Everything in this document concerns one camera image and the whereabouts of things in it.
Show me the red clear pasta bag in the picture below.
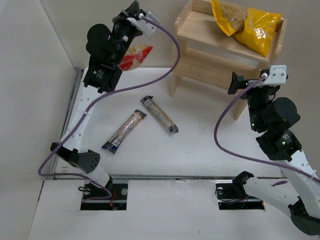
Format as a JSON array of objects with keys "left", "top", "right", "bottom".
[{"left": 119, "top": 45, "right": 154, "bottom": 71}]

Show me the yellow clear fusilli pasta bag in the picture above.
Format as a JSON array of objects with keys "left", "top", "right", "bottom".
[{"left": 211, "top": 0, "right": 248, "bottom": 37}]

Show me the blue spaghetti packet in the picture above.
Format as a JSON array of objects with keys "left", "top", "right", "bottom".
[
  {"left": 140, "top": 95, "right": 179, "bottom": 134},
  {"left": 101, "top": 109, "right": 147, "bottom": 154}
]

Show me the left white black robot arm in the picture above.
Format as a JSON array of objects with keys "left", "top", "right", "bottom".
[{"left": 50, "top": 0, "right": 144, "bottom": 187}]

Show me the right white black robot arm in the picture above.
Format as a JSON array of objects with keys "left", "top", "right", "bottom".
[{"left": 215, "top": 69, "right": 320, "bottom": 236}]

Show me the wooden two-tier shelf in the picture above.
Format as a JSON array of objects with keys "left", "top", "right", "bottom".
[{"left": 169, "top": 0, "right": 288, "bottom": 121}]

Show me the solid yellow pasta bag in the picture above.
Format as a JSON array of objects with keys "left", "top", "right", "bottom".
[{"left": 233, "top": 7, "right": 282, "bottom": 57}]

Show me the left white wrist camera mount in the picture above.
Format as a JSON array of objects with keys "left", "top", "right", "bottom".
[{"left": 126, "top": 11, "right": 160, "bottom": 36}]

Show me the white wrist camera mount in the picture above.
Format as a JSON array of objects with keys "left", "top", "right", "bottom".
[
  {"left": 126, "top": 11, "right": 160, "bottom": 36},
  {"left": 258, "top": 65, "right": 288, "bottom": 87}
]

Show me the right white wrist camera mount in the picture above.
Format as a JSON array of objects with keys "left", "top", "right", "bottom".
[{"left": 258, "top": 65, "right": 288, "bottom": 87}]

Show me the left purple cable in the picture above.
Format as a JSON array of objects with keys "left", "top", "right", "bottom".
[{"left": 37, "top": 16, "right": 181, "bottom": 201}]

